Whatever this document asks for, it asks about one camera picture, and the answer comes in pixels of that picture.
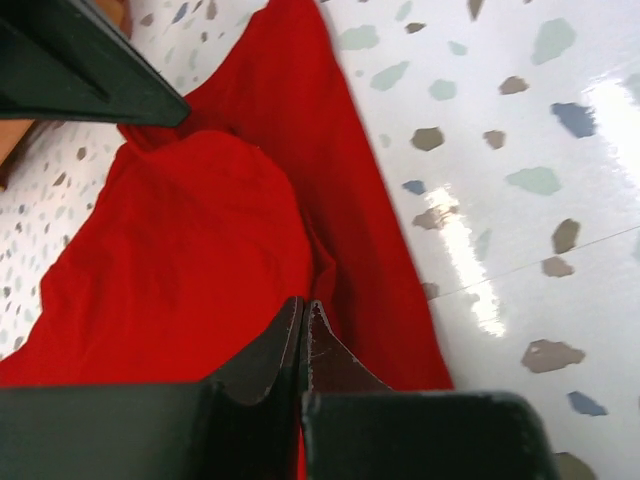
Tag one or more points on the red t-shirt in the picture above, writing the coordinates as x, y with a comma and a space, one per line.
268, 190

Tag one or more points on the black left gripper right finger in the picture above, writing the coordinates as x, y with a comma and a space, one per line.
356, 427

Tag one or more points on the orange plastic basket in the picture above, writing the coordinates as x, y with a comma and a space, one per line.
14, 133

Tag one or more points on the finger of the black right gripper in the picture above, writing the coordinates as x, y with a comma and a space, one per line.
66, 60

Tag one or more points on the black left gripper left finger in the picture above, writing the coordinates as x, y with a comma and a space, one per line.
237, 423

